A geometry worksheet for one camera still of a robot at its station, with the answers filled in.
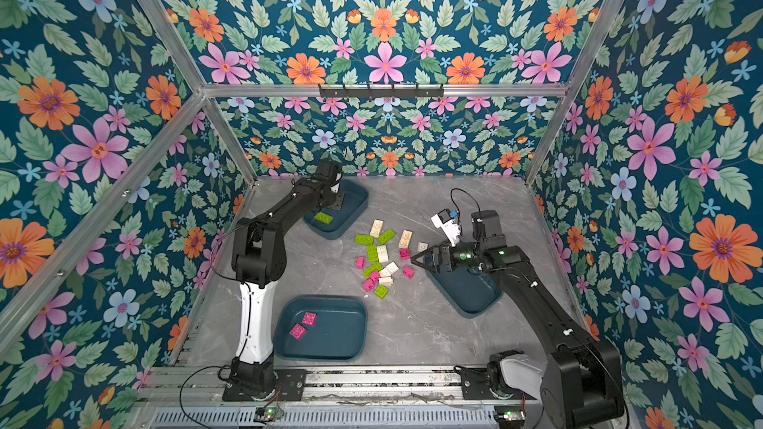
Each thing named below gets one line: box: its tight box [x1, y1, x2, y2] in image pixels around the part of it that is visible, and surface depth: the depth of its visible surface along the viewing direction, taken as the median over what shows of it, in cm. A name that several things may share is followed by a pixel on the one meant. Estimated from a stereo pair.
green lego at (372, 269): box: [363, 263, 384, 280], surface depth 95 cm
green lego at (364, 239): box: [354, 234, 375, 246], surface depth 103 cm
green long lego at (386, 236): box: [377, 229, 397, 246], surface depth 104 cm
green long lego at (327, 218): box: [313, 212, 334, 226], surface depth 107 cm
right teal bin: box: [425, 264, 503, 319], surface depth 89 cm
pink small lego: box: [301, 311, 317, 327], surface depth 85 cm
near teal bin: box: [273, 293, 369, 363], surface depth 84 cm
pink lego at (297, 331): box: [289, 322, 306, 340], surface depth 82 cm
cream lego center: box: [376, 244, 389, 264], surface depth 98 cm
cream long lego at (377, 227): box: [369, 218, 384, 238], surface depth 106 cm
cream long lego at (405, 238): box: [398, 229, 414, 250], surface depth 103 cm
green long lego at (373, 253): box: [367, 244, 379, 264], surface depth 100 cm
